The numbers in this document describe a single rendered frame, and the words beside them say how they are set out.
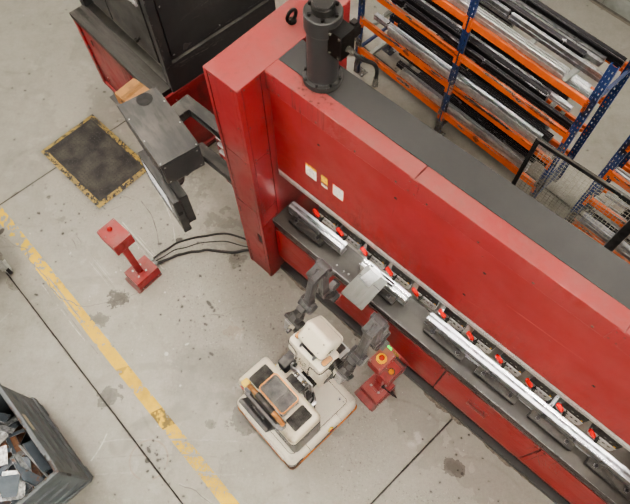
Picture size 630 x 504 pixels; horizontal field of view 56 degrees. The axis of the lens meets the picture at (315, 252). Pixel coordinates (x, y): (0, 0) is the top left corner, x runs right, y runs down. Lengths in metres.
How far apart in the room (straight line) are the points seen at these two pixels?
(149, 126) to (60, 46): 3.63
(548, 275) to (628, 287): 0.32
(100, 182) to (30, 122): 1.05
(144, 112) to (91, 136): 2.60
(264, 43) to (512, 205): 1.48
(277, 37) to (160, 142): 0.83
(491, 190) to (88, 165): 4.05
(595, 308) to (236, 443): 2.89
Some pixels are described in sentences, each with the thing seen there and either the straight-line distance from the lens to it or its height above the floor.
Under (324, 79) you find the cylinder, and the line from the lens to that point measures 2.92.
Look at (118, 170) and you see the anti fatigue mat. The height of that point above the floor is 0.01.
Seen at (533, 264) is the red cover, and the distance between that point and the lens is 2.62.
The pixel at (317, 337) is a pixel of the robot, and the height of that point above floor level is 1.37.
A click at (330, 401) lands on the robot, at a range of 4.35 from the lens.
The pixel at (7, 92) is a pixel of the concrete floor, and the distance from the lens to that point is 6.75.
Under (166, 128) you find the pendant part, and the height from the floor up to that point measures 1.95.
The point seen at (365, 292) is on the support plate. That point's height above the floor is 1.00.
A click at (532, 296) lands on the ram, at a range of 2.84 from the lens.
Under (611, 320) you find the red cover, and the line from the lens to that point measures 2.65.
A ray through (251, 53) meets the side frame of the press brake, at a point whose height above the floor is 2.30.
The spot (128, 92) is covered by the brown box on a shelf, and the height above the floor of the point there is 1.10.
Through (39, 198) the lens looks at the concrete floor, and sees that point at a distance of 5.86.
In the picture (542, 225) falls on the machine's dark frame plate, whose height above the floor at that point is 2.30.
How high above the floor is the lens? 4.55
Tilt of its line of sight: 65 degrees down
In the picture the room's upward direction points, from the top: 1 degrees counter-clockwise
